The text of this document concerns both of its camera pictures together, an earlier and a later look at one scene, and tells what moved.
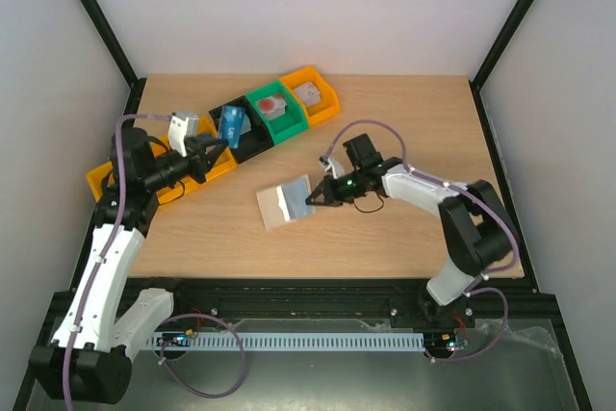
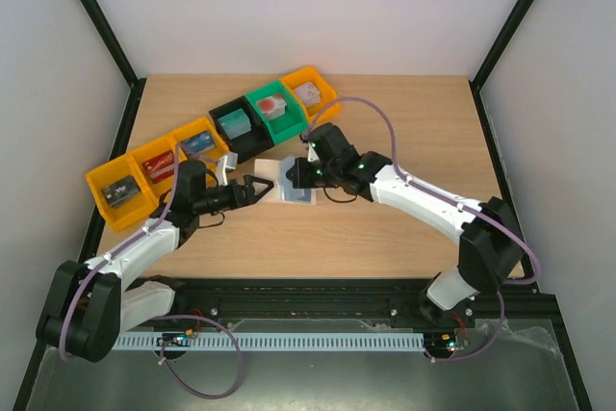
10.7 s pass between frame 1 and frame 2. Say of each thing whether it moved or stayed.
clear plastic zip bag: moved
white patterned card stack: stayed
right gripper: moved
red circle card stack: stayed
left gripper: moved
